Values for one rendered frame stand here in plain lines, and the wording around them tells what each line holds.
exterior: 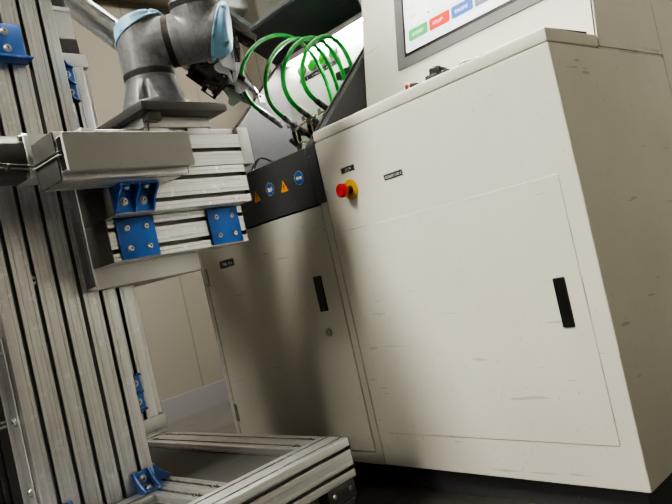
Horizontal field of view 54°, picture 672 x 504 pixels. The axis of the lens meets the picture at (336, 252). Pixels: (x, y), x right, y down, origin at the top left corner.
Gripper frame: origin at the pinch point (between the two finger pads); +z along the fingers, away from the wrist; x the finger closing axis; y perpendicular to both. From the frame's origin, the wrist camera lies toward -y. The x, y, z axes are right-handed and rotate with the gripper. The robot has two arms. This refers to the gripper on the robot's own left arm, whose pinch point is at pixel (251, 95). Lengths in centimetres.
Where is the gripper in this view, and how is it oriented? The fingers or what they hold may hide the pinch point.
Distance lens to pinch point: 216.8
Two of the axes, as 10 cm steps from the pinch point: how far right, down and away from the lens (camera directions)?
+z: 8.2, 5.4, 1.9
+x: 4.2, -3.3, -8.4
